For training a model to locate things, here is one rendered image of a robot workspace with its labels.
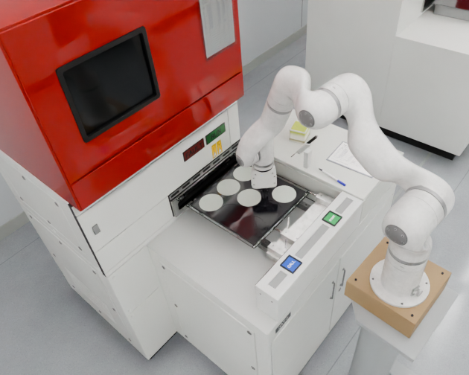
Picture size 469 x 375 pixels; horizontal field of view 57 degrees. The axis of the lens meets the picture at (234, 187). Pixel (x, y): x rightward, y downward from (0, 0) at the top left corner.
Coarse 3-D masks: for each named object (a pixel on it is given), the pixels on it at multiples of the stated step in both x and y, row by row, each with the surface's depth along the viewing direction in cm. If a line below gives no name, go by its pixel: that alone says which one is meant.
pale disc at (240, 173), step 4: (236, 168) 194; (240, 168) 194; (244, 168) 194; (248, 168) 194; (236, 172) 192; (240, 172) 192; (244, 172) 192; (248, 172) 192; (236, 176) 190; (240, 176) 190; (244, 176) 190; (248, 176) 190; (240, 180) 188; (244, 180) 188; (248, 180) 188
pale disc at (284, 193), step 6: (282, 186) 184; (288, 186) 184; (276, 192) 182; (282, 192) 181; (288, 192) 181; (294, 192) 181; (276, 198) 179; (282, 198) 179; (288, 198) 179; (294, 198) 178
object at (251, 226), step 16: (224, 176) 191; (208, 192) 185; (304, 192) 180; (224, 208) 177; (240, 208) 177; (256, 208) 176; (272, 208) 175; (288, 208) 174; (224, 224) 171; (240, 224) 171; (256, 224) 170; (272, 224) 169; (256, 240) 164
